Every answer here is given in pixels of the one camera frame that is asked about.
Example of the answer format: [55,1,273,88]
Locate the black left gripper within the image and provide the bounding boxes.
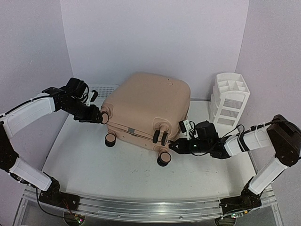
[61,98,102,123]

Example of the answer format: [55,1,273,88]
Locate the pink hard-shell suitcase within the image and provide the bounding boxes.
[100,73,190,167]

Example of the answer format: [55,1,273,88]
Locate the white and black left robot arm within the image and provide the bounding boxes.
[0,78,109,206]

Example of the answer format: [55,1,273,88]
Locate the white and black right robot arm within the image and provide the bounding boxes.
[169,114,301,209]

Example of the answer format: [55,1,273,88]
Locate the white perforated plastic basket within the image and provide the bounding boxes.
[89,84,119,103]

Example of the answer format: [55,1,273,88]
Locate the white desktop drawer organizer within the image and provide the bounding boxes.
[209,73,250,128]

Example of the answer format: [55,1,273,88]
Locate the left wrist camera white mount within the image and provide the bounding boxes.
[83,92,93,106]

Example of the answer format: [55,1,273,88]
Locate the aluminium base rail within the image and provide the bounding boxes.
[24,187,283,226]

